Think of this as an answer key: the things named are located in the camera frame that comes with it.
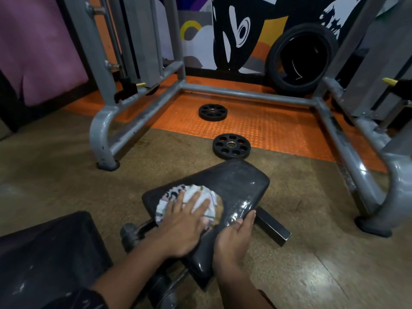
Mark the person's left hand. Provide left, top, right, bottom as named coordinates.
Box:
left=156, top=190, right=212, bottom=259

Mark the person's right hand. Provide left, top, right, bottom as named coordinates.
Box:
left=212, top=210, right=257, bottom=280

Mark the white patterned cleaning cloth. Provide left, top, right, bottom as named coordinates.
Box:
left=155, top=184, right=224, bottom=227

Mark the black bench seat pad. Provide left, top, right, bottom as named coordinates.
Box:
left=142, top=158, right=271, bottom=291

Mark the person's left forearm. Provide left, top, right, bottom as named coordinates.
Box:
left=90, top=235, right=181, bottom=309

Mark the person's right forearm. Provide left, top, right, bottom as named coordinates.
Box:
left=214, top=264, right=275, bottom=309

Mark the black round weight plate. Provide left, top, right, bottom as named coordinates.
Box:
left=212, top=133, right=251, bottom=161
left=198, top=103, right=228, bottom=122

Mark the black pulley carriage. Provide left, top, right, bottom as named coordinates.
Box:
left=391, top=79, right=412, bottom=101
left=114, top=76, right=139, bottom=104

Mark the black bench back pad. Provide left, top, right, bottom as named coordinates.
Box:
left=0, top=211, right=113, bottom=309

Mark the black rubber tyre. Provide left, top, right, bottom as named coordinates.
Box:
left=265, top=23, right=339, bottom=97

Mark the grey weight stack cover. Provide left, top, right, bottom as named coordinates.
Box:
left=341, top=0, right=412, bottom=118
left=124, top=0, right=163, bottom=89

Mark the grey metal gym machine frame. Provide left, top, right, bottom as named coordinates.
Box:
left=63, top=0, right=412, bottom=238

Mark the pink wall mat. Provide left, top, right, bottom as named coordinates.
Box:
left=0, top=0, right=89, bottom=107

